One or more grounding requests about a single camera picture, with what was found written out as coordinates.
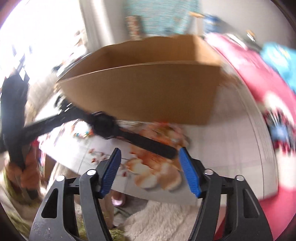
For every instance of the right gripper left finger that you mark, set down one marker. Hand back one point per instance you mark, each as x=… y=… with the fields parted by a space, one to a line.
x=56 y=220

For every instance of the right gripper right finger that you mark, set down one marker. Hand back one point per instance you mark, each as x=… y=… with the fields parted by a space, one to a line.
x=244 y=217

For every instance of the left hand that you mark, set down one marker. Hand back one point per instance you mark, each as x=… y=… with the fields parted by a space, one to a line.
x=29 y=178

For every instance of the floral white mat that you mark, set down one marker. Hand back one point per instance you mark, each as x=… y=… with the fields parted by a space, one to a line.
x=234 y=142

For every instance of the brown cardboard box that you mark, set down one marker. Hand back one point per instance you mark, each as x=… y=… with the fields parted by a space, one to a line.
x=170 y=79

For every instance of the white fluffy towel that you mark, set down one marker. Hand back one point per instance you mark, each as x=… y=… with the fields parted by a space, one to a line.
x=158 y=221

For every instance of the patterned small box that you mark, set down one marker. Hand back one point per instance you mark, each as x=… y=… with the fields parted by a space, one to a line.
x=134 y=27

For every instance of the teal floral hanging cloth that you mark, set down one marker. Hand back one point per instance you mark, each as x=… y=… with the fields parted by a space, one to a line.
x=162 y=17

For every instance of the pink floral blanket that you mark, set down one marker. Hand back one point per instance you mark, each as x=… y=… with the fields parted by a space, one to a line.
x=276 y=102

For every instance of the blue clothing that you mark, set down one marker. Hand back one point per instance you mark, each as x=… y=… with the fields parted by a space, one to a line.
x=282 y=59

